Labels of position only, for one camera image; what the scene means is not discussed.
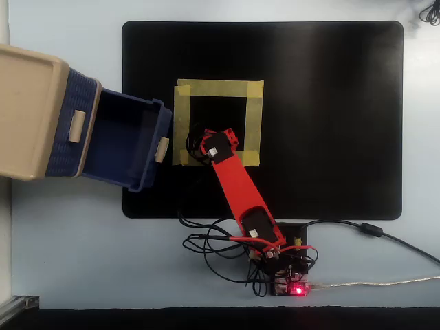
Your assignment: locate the black power cable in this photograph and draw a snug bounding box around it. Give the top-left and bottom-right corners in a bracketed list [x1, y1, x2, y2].
[301, 219, 440, 266]

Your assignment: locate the black table mat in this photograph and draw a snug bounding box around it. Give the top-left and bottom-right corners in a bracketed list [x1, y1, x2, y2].
[121, 20, 404, 220]

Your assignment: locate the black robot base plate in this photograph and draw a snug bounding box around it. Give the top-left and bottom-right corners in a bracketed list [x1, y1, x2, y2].
[263, 222, 311, 276]

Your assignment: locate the coiled black cable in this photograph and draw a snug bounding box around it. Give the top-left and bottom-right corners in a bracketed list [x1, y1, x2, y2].
[418, 0, 440, 28]

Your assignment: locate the red wire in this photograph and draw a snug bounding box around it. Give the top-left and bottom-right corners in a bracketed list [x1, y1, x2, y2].
[228, 234, 276, 246]

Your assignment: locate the black servo wire bundle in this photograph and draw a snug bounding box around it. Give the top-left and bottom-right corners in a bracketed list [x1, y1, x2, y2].
[177, 122, 320, 298]

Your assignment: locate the blue drawer with green tape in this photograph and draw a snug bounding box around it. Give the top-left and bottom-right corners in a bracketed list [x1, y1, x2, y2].
[80, 87, 174, 194]

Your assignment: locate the blue woven drawer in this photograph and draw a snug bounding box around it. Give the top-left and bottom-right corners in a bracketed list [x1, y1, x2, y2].
[45, 67, 102, 179]

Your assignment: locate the white USB cable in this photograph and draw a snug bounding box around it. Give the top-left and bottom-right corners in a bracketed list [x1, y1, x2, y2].
[308, 274, 440, 290]

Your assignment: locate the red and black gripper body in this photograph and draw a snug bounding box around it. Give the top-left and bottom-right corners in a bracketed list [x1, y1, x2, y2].
[199, 127, 239, 166]

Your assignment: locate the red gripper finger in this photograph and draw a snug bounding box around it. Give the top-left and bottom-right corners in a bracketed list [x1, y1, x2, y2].
[224, 127, 242, 146]

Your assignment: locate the beige plastic drawer cabinet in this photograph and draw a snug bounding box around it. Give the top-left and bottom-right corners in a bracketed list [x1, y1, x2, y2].
[0, 43, 85, 182]

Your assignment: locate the controller board with red light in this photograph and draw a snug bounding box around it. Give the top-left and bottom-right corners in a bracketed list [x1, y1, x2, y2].
[270, 277, 313, 298]

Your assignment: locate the aluminium frame post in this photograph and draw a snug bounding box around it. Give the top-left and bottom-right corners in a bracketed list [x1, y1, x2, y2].
[0, 294, 41, 330]

